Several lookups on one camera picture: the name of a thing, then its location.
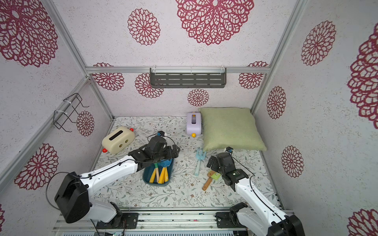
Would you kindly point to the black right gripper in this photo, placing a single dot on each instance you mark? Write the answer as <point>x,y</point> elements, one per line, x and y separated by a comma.
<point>214,162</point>

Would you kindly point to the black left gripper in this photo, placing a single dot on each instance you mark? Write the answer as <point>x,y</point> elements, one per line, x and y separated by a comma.
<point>170,154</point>

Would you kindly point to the green rake wooden handle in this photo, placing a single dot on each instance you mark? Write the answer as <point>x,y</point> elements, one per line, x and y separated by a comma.
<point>157,172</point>

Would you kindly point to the lime fork wooden handle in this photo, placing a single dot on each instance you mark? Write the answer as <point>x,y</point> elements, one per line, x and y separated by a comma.
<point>212,175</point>

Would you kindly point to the light blue fork white handle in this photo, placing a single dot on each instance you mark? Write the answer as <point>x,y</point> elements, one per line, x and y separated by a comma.
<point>200,156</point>

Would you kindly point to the blue rake yellow handle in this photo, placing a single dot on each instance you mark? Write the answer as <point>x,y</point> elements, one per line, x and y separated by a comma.
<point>166,175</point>
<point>162,176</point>

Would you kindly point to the blue fork yellow handle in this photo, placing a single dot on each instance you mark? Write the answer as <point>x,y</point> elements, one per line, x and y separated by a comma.
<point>153,176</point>

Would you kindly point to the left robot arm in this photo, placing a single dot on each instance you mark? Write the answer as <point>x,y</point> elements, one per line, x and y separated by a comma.
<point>74,197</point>

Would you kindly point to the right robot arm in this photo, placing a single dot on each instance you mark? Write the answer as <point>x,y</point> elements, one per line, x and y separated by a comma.
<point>258,214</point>

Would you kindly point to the teal storage tray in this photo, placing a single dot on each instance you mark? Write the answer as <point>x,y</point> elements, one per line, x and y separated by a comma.
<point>148,171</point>

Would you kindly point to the cream box with red knobs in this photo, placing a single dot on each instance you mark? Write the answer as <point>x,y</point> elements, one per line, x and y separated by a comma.
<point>118,140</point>

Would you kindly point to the lavender box with yellow knob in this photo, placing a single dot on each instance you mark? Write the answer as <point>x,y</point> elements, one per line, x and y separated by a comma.
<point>194,125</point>

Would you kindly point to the green fabric pillow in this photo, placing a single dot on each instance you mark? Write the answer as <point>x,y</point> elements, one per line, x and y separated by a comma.
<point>230,127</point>

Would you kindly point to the grey wall shelf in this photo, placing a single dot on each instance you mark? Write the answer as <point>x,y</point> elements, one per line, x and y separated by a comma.
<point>189,78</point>

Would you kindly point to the black wire wall rack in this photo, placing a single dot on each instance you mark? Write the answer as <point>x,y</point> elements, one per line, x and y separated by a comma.
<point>61,117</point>

